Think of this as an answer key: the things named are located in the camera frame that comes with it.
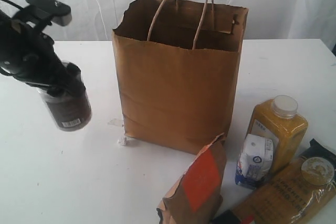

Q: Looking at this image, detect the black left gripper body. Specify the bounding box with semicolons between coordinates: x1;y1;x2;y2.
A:
1;16;66;89

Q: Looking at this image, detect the dark can silver lid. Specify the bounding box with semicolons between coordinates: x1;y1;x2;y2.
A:
36;61;93;132

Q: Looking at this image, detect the white paper crumb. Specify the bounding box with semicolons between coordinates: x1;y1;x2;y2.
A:
117;135;130;146

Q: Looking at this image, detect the brown paper shopping bag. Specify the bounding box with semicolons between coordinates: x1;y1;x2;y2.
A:
112;0;248;154

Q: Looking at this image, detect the yellow grain bottle white cap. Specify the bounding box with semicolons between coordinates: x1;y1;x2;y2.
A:
247;95;308;175

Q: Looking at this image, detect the clear tape scrap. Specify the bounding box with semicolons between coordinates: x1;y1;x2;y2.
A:
108;119;124;127

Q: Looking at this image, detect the brown pouch orange label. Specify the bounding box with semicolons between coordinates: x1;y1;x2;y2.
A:
156;133;227;223

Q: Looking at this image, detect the small white blue carton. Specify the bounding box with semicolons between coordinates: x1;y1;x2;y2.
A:
235;134;274;189

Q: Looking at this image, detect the spaghetti packet gold seal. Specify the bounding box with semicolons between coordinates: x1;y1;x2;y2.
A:
211;138;336;224

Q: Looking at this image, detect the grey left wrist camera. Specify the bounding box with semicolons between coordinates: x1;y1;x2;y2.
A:
12;0;72;33

